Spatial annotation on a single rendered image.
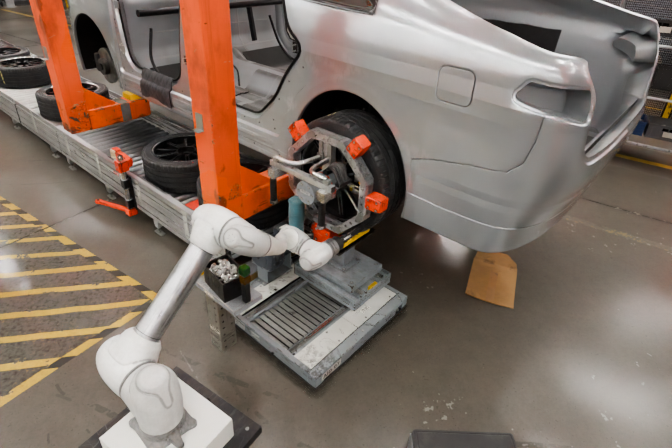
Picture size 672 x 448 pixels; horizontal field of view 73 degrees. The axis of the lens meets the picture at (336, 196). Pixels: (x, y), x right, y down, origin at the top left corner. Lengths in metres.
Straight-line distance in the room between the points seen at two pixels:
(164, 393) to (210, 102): 1.30
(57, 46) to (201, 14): 1.99
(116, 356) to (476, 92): 1.68
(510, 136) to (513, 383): 1.36
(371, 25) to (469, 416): 1.91
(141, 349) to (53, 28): 2.73
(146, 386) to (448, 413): 1.43
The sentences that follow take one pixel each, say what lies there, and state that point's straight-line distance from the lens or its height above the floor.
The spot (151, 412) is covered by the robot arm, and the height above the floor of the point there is 0.59.
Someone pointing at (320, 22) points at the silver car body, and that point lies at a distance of 2.39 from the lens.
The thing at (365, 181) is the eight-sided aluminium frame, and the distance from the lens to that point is 2.20.
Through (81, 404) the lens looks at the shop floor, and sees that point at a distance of 2.66.
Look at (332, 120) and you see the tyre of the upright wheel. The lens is 2.35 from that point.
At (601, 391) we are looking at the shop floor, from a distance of 2.90.
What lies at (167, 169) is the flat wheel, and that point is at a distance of 3.49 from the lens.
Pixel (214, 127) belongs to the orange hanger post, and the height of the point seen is 1.13.
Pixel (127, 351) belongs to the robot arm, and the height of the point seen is 0.67.
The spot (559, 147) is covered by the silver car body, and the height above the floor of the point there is 1.30.
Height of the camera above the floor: 1.98
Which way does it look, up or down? 30 degrees down
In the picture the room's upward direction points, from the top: 3 degrees clockwise
